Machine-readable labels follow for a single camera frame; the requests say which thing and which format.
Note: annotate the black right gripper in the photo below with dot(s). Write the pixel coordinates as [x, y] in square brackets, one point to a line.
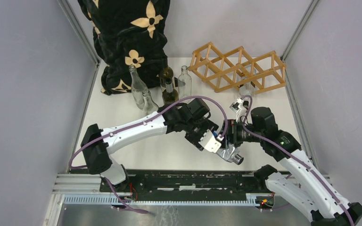
[229, 129]

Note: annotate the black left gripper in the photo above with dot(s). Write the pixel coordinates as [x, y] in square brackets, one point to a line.
[207, 124]

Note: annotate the green wine bottle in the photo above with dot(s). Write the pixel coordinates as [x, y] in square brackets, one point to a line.
[166, 73]
[169, 95]

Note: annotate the clear glass bottle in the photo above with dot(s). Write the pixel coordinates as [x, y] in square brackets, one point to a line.
[247, 88]
[184, 83]

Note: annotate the clear bottle with black label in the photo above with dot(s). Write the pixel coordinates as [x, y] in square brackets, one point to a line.
[149, 105]

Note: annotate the clear bottle with dark label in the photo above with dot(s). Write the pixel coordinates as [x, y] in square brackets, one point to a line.
[137, 87]

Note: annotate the blue square glass bottle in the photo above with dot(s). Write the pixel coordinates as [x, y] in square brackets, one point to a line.
[229, 149]

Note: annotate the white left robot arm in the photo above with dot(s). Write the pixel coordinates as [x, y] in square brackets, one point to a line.
[98, 144]

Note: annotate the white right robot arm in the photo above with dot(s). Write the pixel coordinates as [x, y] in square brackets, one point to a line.
[313, 195]

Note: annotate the wooden lattice wine rack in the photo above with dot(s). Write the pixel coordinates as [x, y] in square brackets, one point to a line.
[235, 68]

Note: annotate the black floral plush blanket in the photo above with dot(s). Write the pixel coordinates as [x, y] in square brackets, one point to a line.
[125, 33]

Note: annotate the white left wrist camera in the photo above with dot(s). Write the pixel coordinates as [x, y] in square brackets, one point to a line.
[209, 143]

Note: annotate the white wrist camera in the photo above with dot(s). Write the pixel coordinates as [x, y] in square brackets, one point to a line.
[240, 107]
[209, 143]

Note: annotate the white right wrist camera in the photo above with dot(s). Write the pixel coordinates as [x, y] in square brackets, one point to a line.
[240, 107]

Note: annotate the white slotted cable duct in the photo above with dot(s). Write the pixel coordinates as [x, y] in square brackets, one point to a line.
[110, 199]

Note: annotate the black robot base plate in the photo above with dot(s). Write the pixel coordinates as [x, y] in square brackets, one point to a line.
[191, 185]

